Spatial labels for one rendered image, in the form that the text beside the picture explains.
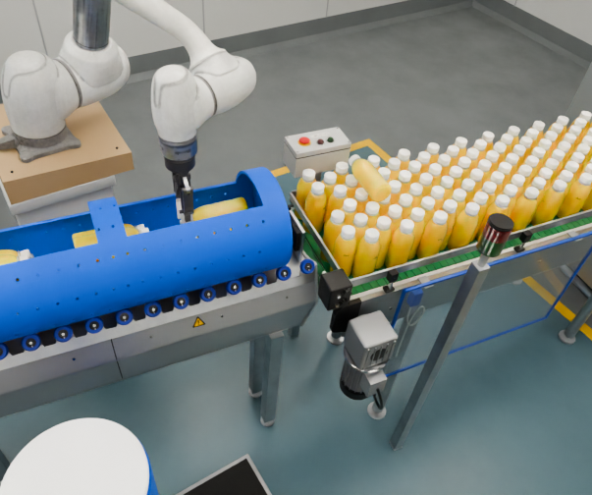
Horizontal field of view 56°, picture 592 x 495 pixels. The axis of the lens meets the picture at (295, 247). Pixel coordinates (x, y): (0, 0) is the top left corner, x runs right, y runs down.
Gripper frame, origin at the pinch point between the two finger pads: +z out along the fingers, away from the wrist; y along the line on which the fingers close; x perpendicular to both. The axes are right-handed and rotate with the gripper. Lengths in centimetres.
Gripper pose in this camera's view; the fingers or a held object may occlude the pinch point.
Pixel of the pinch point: (185, 213)
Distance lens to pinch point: 151.1
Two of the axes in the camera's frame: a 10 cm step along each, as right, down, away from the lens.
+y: 4.0, 6.8, -6.2
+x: 9.1, -2.4, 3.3
